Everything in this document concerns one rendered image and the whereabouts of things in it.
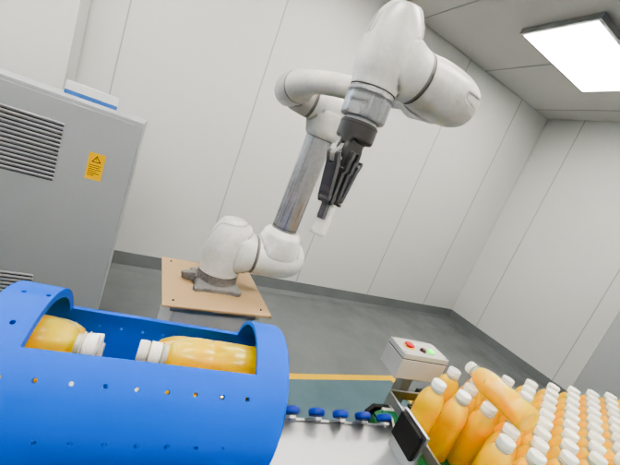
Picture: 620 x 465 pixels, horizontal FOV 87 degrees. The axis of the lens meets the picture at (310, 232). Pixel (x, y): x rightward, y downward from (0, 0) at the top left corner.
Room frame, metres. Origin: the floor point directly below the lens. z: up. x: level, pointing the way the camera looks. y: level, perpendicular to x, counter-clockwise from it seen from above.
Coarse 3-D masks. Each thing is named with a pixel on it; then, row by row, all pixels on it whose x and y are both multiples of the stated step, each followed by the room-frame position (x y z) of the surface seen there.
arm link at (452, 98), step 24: (312, 72) 0.95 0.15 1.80; (336, 72) 0.93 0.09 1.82; (456, 72) 0.68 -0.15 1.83; (288, 96) 1.07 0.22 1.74; (312, 96) 1.03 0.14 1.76; (336, 96) 0.92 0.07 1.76; (432, 96) 0.67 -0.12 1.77; (456, 96) 0.68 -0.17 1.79; (480, 96) 0.73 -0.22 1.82; (432, 120) 0.73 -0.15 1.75; (456, 120) 0.72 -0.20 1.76
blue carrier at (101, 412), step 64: (0, 320) 0.39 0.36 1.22; (128, 320) 0.62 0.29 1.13; (0, 384) 0.35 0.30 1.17; (64, 384) 0.38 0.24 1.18; (128, 384) 0.41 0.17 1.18; (192, 384) 0.45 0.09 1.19; (256, 384) 0.49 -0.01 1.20; (0, 448) 0.33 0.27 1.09; (64, 448) 0.36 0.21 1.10; (128, 448) 0.39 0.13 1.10; (192, 448) 0.42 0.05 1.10; (256, 448) 0.46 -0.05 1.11
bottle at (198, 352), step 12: (168, 348) 0.51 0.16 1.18; (180, 348) 0.51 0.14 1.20; (192, 348) 0.51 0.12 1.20; (204, 348) 0.52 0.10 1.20; (216, 348) 0.54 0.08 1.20; (228, 348) 0.55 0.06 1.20; (240, 348) 0.56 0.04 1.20; (252, 348) 0.58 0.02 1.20; (168, 360) 0.50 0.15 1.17; (180, 360) 0.50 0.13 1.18; (192, 360) 0.50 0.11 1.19; (204, 360) 0.51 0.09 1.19; (216, 360) 0.52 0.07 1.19; (228, 360) 0.53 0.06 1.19; (240, 360) 0.54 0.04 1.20; (252, 360) 0.55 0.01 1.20; (240, 372) 0.53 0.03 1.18; (252, 372) 0.54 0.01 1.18
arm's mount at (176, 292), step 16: (176, 272) 1.16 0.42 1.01; (176, 288) 1.05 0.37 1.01; (240, 288) 1.23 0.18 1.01; (256, 288) 1.28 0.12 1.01; (176, 304) 0.95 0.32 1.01; (192, 304) 0.98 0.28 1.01; (208, 304) 1.02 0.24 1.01; (224, 304) 1.06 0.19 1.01; (240, 304) 1.10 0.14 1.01; (256, 304) 1.14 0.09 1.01
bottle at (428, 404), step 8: (424, 392) 0.88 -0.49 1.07; (432, 392) 0.87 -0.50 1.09; (440, 392) 0.87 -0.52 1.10; (416, 400) 0.89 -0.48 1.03; (424, 400) 0.87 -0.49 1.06; (432, 400) 0.86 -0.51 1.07; (440, 400) 0.86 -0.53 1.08; (416, 408) 0.87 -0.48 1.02; (424, 408) 0.86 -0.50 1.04; (432, 408) 0.85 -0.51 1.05; (440, 408) 0.86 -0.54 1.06; (416, 416) 0.86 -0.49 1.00; (424, 416) 0.85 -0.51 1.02; (432, 416) 0.85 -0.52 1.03; (424, 424) 0.85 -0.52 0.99; (432, 424) 0.86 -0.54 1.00
